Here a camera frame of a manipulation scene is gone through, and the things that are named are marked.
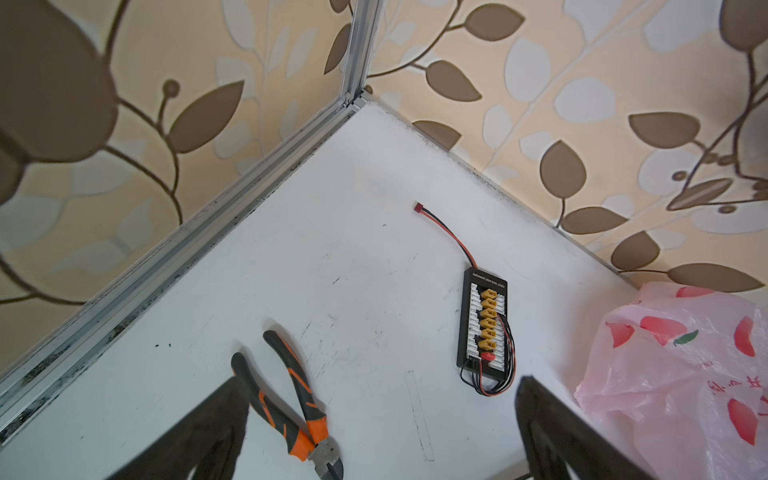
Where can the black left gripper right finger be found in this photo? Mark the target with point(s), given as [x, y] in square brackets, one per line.
[560, 445]

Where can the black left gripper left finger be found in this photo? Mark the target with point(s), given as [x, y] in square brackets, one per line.
[205, 444]

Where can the pink plastic bag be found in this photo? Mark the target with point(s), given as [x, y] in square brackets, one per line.
[686, 367]

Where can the aluminium left floor rail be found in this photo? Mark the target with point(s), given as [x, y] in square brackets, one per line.
[43, 375]

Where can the aluminium left corner post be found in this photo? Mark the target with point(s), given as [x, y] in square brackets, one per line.
[360, 49]

